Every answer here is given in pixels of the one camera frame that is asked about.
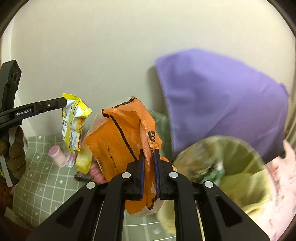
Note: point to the green checked bed sheet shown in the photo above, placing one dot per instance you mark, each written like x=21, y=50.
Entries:
x=45, y=187

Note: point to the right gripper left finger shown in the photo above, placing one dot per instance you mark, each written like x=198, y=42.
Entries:
x=128, y=185

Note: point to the left hand brown glove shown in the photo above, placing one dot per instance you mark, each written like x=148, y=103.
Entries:
x=13, y=158

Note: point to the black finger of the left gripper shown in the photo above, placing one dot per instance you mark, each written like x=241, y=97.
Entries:
x=16, y=115

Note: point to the pink chips bag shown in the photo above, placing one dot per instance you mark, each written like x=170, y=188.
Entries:
x=84, y=159

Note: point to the orange snack bag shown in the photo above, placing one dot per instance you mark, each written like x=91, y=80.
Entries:
x=116, y=137

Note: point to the black silver snack wrapper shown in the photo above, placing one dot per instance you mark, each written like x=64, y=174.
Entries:
x=81, y=177

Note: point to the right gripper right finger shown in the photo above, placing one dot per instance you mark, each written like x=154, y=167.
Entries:
x=174, y=186

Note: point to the purple pillow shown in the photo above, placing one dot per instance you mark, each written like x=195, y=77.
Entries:
x=208, y=94

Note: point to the pink floral blanket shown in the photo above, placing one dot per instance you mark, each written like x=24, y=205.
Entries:
x=282, y=208

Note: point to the yellow-green plastic trash bag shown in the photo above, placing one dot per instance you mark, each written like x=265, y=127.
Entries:
x=234, y=166

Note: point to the pink pig toy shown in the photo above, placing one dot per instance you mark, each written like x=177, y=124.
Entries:
x=96, y=173

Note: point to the yellow snack wrapper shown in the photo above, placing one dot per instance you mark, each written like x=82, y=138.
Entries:
x=74, y=115

